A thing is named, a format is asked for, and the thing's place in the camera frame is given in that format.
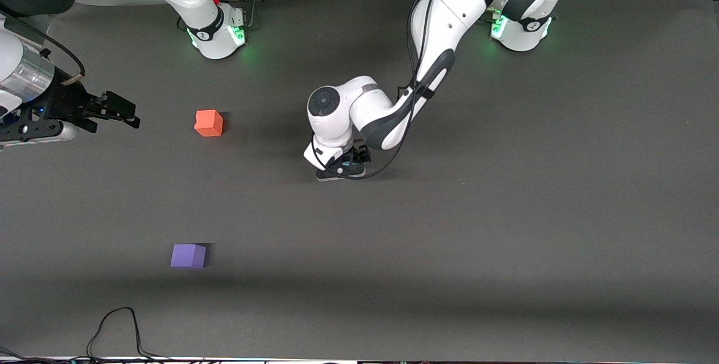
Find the orange foam block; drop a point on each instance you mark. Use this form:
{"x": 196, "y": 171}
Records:
{"x": 208, "y": 123}

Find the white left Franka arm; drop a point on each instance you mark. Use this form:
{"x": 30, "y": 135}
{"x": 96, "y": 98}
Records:
{"x": 449, "y": 16}

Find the purple foam block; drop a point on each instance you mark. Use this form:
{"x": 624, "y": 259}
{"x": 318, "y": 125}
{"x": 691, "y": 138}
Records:
{"x": 187, "y": 256}

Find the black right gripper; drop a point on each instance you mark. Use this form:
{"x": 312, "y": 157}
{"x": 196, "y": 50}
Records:
{"x": 63, "y": 101}

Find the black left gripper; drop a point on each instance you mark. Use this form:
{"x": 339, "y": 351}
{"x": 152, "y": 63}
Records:
{"x": 358, "y": 156}

